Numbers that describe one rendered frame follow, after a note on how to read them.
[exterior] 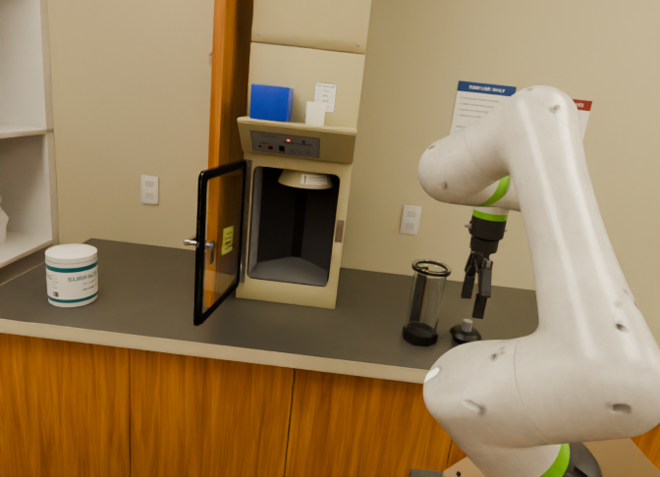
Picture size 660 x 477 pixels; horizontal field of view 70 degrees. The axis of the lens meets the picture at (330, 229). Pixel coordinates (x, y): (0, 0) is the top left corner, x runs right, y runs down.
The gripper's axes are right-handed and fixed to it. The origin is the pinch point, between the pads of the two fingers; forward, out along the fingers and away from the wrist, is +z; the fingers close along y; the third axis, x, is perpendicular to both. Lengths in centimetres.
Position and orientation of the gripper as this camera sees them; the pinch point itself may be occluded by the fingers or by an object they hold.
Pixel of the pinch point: (471, 303)
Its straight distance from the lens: 143.3
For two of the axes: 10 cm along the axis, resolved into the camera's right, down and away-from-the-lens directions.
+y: -0.5, 2.7, -9.6
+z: -1.0, 9.6, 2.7
